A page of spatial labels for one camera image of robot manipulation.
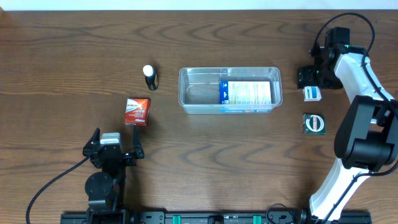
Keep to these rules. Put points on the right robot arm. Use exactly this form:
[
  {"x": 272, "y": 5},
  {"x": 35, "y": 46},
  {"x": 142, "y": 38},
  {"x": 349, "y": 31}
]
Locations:
[{"x": 365, "y": 144}]

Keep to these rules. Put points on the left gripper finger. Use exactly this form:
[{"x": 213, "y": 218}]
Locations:
[
  {"x": 136, "y": 144},
  {"x": 94, "y": 141}
]

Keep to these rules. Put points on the black mounting rail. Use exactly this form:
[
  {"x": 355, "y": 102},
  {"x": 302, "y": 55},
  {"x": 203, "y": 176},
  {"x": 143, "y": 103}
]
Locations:
[{"x": 130, "y": 217}]

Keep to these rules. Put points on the dark bottle white cap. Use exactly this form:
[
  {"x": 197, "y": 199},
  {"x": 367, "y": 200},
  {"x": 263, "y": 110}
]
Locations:
[{"x": 151, "y": 77}]

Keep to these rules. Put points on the white Panadol box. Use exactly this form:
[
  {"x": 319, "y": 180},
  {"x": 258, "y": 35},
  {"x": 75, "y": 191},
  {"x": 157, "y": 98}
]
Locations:
[{"x": 311, "y": 93}]

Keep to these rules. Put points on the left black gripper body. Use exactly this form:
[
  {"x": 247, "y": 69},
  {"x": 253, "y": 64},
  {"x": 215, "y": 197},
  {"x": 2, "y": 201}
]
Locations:
[{"x": 112, "y": 154}]

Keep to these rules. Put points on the clear plastic container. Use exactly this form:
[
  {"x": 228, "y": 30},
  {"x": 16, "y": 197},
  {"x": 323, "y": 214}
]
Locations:
[{"x": 198, "y": 87}]

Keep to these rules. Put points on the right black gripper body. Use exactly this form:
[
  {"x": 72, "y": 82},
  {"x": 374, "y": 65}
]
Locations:
[{"x": 304, "y": 77}]

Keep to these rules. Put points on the red medicine box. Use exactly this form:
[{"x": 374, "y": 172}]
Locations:
[{"x": 137, "y": 111}]

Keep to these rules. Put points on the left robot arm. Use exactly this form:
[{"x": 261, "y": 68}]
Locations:
[{"x": 105, "y": 189}]

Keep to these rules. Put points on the blue fever patch box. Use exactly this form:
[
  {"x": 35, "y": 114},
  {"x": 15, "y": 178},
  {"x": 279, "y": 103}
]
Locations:
[{"x": 245, "y": 97}]

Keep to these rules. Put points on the green round-logo box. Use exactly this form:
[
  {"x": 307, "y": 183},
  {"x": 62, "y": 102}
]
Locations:
[{"x": 314, "y": 124}]

